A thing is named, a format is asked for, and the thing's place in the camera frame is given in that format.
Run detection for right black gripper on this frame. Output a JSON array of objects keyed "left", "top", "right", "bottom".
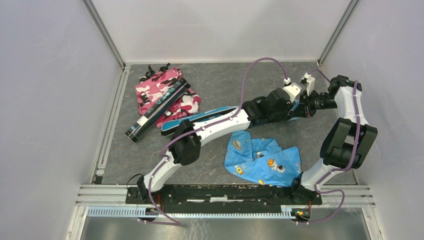
[{"left": 290, "top": 89, "right": 338, "bottom": 118}]

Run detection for blue sport racket bag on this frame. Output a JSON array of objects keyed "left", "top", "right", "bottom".
[{"left": 161, "top": 99, "right": 309, "bottom": 137}]

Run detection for black shuttlecock tube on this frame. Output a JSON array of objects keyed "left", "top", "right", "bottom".
[{"left": 125, "top": 78, "right": 190, "bottom": 143}]

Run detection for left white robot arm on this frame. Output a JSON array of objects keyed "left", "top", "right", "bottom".
[{"left": 137, "top": 84, "right": 302, "bottom": 204}]

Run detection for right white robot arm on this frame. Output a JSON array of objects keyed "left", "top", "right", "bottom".
[{"left": 288, "top": 75, "right": 378, "bottom": 204}]

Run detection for blue astronaut print cloth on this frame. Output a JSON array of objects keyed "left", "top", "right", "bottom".
[{"left": 224, "top": 130, "right": 302, "bottom": 187}]

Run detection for pink camouflage shorts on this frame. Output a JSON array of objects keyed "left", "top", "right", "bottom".
[{"left": 135, "top": 64, "right": 202, "bottom": 128}]

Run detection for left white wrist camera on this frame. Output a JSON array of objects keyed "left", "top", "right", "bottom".
[{"left": 282, "top": 78, "right": 302, "bottom": 102}]

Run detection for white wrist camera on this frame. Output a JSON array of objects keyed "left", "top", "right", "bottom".
[
  {"left": 300, "top": 72, "right": 316, "bottom": 96},
  {"left": 282, "top": 78, "right": 302, "bottom": 102}
]

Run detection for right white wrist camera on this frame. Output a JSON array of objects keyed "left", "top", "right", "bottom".
[{"left": 300, "top": 72, "right": 316, "bottom": 96}]

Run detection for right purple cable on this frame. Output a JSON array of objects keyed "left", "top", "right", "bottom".
[{"left": 309, "top": 68, "right": 361, "bottom": 224}]

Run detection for purple cable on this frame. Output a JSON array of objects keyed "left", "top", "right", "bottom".
[
  {"left": 309, "top": 68, "right": 361, "bottom": 224},
  {"left": 147, "top": 57, "right": 292, "bottom": 226}
]

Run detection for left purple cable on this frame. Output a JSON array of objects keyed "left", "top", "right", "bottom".
[{"left": 147, "top": 57, "right": 292, "bottom": 226}]

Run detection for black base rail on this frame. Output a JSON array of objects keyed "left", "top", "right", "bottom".
[{"left": 125, "top": 184, "right": 323, "bottom": 221}]

